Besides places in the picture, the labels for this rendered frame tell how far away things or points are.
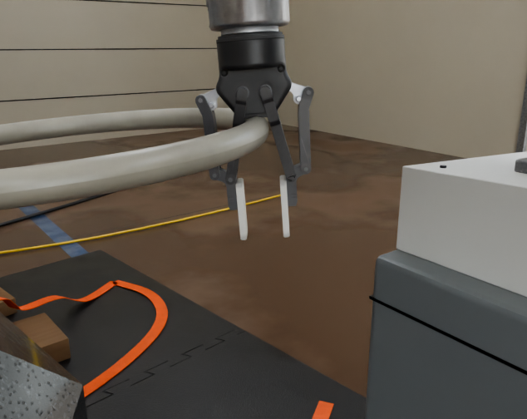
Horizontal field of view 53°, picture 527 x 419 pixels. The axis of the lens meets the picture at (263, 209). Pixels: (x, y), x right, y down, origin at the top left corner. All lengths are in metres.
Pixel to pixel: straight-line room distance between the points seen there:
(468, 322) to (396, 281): 0.10
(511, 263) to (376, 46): 5.55
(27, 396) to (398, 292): 0.47
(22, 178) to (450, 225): 0.46
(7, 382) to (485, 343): 0.55
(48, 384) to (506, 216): 0.59
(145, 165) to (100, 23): 5.97
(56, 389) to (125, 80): 5.84
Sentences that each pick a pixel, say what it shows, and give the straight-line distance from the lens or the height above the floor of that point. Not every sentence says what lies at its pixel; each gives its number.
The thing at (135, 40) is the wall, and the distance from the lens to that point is 6.54.
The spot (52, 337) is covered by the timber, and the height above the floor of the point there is 0.09.
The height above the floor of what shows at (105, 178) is 0.96.
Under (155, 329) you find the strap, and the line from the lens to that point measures 2.10.
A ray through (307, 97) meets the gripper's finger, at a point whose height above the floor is 1.00.
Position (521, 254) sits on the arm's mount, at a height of 0.84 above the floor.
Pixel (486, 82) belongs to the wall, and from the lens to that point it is 5.34.
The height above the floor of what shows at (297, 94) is 1.00.
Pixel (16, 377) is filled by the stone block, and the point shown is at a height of 0.67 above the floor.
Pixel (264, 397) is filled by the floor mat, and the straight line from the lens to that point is 1.73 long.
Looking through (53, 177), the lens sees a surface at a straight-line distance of 0.42.
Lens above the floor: 1.06
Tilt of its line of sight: 17 degrees down
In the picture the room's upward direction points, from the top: straight up
